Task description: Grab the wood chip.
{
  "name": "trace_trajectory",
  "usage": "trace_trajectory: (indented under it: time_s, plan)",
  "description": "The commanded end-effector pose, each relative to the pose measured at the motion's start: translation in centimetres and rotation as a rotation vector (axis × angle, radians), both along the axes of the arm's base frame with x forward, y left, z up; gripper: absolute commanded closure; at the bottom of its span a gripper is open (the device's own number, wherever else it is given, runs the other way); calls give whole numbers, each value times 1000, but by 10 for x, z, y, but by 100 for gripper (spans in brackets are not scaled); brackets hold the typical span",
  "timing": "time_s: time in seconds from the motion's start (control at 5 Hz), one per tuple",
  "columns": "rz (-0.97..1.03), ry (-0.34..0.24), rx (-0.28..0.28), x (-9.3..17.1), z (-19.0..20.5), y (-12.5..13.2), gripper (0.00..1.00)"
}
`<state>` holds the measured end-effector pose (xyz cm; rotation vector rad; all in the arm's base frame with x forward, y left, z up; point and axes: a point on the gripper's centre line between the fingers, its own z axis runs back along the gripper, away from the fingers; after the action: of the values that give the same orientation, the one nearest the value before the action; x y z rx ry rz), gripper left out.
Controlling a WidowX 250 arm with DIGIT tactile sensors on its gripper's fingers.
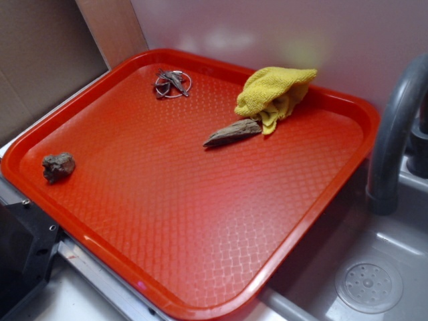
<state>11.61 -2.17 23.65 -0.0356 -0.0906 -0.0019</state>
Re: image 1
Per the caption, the brown wood chip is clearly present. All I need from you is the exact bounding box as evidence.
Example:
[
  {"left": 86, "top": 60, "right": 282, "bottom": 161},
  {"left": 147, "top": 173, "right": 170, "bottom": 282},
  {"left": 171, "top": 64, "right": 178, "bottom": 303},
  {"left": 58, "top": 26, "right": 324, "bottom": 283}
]
[{"left": 203, "top": 119, "right": 262, "bottom": 148}]

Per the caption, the red plastic tray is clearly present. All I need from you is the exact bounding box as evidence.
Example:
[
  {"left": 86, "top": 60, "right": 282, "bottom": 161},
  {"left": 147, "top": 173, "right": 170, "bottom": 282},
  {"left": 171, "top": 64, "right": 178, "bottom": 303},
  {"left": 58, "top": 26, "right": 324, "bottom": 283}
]
[{"left": 1, "top": 49, "right": 380, "bottom": 320}]

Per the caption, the yellow microfiber cloth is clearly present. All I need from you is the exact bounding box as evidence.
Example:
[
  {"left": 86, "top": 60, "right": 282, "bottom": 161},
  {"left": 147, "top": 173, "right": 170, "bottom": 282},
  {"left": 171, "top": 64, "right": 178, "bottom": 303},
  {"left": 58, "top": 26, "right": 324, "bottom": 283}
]
[{"left": 235, "top": 67, "right": 318, "bottom": 135}]

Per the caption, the small brown rock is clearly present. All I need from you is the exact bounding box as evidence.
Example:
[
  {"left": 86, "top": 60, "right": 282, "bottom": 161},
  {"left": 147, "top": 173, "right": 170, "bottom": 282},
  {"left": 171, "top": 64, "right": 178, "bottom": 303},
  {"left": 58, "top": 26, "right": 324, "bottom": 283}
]
[{"left": 42, "top": 152, "right": 76, "bottom": 184}]

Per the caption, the grey sink faucet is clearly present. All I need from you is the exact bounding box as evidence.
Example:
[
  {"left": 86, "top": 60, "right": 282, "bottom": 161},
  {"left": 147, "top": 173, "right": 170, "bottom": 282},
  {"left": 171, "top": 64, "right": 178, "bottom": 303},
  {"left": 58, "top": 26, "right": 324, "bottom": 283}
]
[{"left": 366, "top": 53, "right": 427, "bottom": 215}]

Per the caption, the grey plastic sink basin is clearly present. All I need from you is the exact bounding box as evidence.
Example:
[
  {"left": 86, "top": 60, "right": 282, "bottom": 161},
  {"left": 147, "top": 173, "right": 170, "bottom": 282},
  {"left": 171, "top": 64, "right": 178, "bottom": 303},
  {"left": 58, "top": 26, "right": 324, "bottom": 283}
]
[{"left": 259, "top": 163, "right": 427, "bottom": 320}]

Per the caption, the brown cardboard panel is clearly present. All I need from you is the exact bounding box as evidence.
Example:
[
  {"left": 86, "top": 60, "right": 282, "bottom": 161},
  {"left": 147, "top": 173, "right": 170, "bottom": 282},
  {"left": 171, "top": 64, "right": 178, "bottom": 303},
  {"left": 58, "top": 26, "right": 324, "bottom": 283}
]
[{"left": 1, "top": 1, "right": 148, "bottom": 144}]

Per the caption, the round sink drain strainer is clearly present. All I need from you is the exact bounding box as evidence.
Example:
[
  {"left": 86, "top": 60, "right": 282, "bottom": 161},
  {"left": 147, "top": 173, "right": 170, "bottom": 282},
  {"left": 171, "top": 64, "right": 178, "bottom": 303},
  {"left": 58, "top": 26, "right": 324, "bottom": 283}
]
[{"left": 334, "top": 256, "right": 403, "bottom": 314}]

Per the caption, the metal key ring with keys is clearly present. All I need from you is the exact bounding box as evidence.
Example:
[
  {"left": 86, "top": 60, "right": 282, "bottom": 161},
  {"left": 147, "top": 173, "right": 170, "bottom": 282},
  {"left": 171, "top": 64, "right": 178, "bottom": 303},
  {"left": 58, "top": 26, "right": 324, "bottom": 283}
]
[{"left": 152, "top": 68, "right": 194, "bottom": 100}]

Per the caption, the black metal bracket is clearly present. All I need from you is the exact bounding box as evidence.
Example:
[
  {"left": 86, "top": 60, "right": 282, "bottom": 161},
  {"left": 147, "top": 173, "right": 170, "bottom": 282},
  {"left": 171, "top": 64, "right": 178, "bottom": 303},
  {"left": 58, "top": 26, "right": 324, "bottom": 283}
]
[{"left": 1, "top": 199, "right": 62, "bottom": 320}]

